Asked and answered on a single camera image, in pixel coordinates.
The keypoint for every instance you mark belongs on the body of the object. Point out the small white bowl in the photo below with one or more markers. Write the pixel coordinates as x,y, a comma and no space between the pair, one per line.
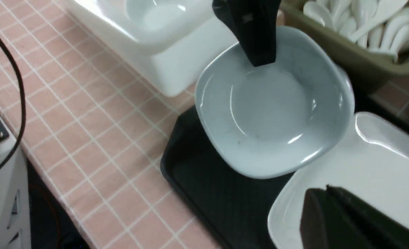
271,120

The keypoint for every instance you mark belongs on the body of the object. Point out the pink checkered tablecloth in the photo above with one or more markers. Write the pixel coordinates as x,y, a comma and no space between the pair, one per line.
95,133

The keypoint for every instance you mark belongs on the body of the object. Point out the black serving tray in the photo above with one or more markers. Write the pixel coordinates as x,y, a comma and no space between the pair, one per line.
234,208

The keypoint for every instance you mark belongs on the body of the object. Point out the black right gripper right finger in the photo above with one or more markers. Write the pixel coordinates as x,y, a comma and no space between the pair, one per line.
334,218

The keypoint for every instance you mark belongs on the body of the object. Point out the large white plastic tub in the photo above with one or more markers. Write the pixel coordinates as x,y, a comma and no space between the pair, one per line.
171,58

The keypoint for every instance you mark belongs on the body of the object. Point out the stack of small white bowls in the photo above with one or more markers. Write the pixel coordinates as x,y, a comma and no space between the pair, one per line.
154,15

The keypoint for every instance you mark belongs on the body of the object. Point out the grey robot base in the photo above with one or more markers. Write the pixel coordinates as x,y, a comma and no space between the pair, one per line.
15,232

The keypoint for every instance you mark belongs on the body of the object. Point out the large white rectangular plate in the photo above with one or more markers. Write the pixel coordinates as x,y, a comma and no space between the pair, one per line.
371,161

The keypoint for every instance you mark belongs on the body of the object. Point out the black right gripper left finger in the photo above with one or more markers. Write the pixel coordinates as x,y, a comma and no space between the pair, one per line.
253,22

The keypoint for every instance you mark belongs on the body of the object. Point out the olive green plastic bin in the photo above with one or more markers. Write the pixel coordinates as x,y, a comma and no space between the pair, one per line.
364,68

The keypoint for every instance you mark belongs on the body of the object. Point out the pile of white spoons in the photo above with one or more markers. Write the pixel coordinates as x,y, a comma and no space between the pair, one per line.
379,26

